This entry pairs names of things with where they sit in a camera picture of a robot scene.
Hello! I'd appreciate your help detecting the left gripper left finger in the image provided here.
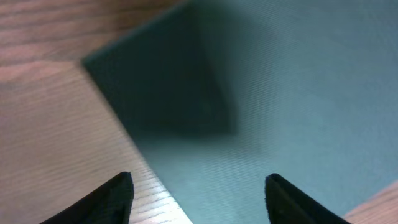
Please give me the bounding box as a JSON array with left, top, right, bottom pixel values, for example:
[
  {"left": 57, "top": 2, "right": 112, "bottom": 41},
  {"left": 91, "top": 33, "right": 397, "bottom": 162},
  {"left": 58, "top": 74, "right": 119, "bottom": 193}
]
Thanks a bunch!
[{"left": 42, "top": 172, "right": 134, "bottom": 224}]

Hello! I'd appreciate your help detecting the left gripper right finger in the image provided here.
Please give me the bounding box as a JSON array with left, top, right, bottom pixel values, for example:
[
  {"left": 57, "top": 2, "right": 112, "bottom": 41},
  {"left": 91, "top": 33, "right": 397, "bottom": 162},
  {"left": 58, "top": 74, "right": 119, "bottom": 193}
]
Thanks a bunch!
[{"left": 264, "top": 173, "right": 349, "bottom": 224}]

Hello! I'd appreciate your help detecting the black gift box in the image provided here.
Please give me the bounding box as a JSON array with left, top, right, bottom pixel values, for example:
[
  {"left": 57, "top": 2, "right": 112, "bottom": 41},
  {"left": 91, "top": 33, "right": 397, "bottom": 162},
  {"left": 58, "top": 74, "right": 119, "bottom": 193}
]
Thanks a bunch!
[{"left": 82, "top": 0, "right": 397, "bottom": 223}]

